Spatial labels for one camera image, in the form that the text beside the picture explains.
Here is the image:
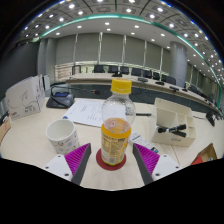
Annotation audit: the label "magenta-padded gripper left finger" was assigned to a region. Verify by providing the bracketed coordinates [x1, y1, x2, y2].
[42, 142, 92, 186]

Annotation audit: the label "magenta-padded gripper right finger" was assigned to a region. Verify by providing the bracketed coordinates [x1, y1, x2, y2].
[132, 142, 184, 186]

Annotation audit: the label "yellow-capped clear drink bottle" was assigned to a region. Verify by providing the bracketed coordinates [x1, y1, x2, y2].
[100, 78, 137, 167]

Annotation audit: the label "small white rectangular pack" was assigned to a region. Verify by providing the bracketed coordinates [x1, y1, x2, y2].
[128, 132, 160, 154]

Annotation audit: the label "white patterned paper cup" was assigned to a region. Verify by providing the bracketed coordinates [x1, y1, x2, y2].
[45, 118, 81, 156]

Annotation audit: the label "flat round red coaster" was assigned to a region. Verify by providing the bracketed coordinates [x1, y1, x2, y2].
[95, 148, 128, 172]

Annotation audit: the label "black marker pen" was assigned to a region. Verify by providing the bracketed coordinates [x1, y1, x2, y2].
[157, 123, 188, 138]

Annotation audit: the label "white printed paper sheet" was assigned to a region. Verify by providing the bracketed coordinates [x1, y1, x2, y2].
[61, 99, 105, 128]

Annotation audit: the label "white desk organizer tray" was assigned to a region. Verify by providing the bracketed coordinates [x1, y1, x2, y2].
[151, 97, 198, 148]

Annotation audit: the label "black desk microphone base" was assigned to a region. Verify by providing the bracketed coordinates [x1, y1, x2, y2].
[205, 110, 218, 128]

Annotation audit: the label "white printed carton box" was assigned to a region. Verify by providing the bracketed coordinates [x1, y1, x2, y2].
[4, 74, 46, 122]

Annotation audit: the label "long curved conference desk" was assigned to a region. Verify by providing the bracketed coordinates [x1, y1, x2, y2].
[64, 73, 223, 111]

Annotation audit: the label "row of black office chairs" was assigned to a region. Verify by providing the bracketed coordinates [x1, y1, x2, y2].
[71, 64, 178, 86]

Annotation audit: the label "round ceiling lights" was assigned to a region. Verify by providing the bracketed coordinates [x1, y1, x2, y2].
[23, 0, 224, 78]

